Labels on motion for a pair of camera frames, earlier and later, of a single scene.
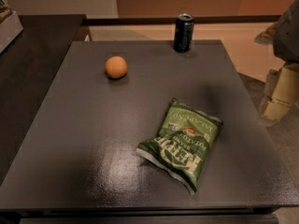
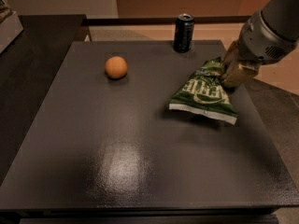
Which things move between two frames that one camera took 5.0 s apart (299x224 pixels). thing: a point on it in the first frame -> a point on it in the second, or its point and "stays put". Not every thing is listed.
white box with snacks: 10,26 stays put
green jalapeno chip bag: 180,146 -> 205,91
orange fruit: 116,67 stays put
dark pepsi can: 183,35 stays put
